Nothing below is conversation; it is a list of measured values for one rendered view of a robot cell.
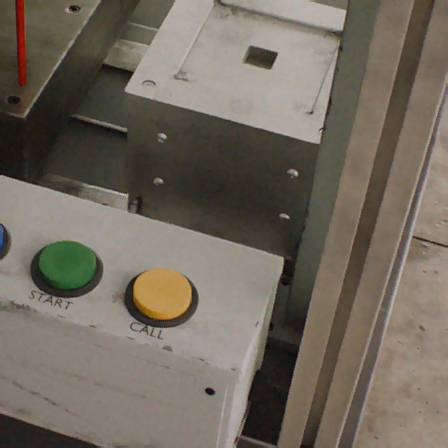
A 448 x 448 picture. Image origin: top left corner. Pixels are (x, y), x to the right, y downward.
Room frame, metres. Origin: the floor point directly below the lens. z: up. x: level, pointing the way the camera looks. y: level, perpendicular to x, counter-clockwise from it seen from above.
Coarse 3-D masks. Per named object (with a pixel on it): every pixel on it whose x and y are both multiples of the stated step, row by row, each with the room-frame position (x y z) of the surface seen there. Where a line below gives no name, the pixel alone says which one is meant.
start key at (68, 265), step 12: (48, 252) 0.54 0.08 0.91; (60, 252) 0.55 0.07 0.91; (72, 252) 0.55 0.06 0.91; (84, 252) 0.55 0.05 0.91; (48, 264) 0.53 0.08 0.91; (60, 264) 0.53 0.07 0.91; (72, 264) 0.54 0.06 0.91; (84, 264) 0.54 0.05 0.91; (48, 276) 0.52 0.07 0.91; (60, 276) 0.52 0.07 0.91; (72, 276) 0.52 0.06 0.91; (84, 276) 0.53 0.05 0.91; (60, 288) 0.52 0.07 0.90; (72, 288) 0.52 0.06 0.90
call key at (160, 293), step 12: (144, 276) 0.53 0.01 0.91; (156, 276) 0.53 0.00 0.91; (168, 276) 0.53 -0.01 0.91; (180, 276) 0.53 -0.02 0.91; (144, 288) 0.52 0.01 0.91; (156, 288) 0.52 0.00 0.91; (168, 288) 0.52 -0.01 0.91; (180, 288) 0.52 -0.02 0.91; (144, 300) 0.51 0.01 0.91; (156, 300) 0.51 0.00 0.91; (168, 300) 0.51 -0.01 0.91; (180, 300) 0.51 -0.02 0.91; (144, 312) 0.50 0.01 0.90; (156, 312) 0.50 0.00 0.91; (168, 312) 0.50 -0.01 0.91; (180, 312) 0.50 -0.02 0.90
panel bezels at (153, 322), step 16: (0, 224) 0.57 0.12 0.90; (0, 256) 0.54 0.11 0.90; (96, 256) 0.55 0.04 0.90; (32, 272) 0.53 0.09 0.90; (96, 272) 0.54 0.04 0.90; (48, 288) 0.52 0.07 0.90; (80, 288) 0.52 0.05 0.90; (128, 288) 0.52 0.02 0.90; (192, 288) 0.53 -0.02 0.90; (128, 304) 0.51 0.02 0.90; (192, 304) 0.51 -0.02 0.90; (144, 320) 0.50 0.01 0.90; (160, 320) 0.50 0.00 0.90; (176, 320) 0.50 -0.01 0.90; (256, 384) 0.53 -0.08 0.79; (272, 384) 0.53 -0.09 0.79; (256, 400) 0.52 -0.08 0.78
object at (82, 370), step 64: (0, 192) 0.61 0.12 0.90; (128, 256) 0.56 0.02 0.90; (192, 256) 0.56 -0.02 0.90; (256, 256) 0.56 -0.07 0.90; (0, 320) 0.51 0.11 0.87; (64, 320) 0.50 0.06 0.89; (128, 320) 0.50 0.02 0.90; (192, 320) 0.50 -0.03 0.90; (256, 320) 0.51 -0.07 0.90; (0, 384) 0.51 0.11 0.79; (64, 384) 0.50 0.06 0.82; (128, 384) 0.48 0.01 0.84; (192, 384) 0.47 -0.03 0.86
